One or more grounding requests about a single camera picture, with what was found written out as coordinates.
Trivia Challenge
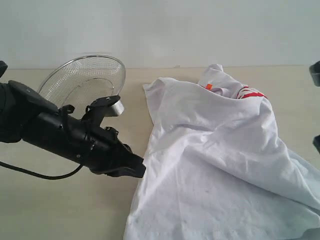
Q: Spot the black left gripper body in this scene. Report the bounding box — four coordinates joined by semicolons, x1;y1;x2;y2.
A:
37;113;133;175

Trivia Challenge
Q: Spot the white t-shirt red print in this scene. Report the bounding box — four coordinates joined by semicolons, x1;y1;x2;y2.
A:
123;64;320;240

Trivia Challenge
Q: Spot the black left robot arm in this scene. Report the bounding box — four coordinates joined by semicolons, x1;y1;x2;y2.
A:
0;55;146;178

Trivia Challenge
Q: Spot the metal mesh basket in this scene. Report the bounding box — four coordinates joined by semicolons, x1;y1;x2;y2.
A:
38;55;126;119

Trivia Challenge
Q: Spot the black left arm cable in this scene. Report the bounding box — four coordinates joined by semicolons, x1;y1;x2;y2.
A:
0;161;83;181

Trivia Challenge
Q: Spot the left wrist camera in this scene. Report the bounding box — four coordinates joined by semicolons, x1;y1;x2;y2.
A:
81;95;125;126

